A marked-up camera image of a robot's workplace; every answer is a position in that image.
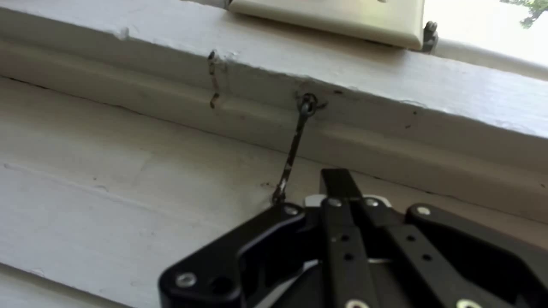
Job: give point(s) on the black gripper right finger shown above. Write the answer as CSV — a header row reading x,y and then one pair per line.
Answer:
x,y
457,256

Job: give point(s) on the beige light switch plate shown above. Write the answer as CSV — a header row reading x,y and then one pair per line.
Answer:
x,y
344,17

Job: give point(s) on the metal hook latch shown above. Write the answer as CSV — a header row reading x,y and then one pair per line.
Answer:
x,y
296,142

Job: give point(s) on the white wooden window frame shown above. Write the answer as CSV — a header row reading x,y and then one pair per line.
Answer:
x,y
486,39

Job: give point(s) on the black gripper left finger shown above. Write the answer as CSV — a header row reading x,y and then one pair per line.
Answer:
x,y
241,256

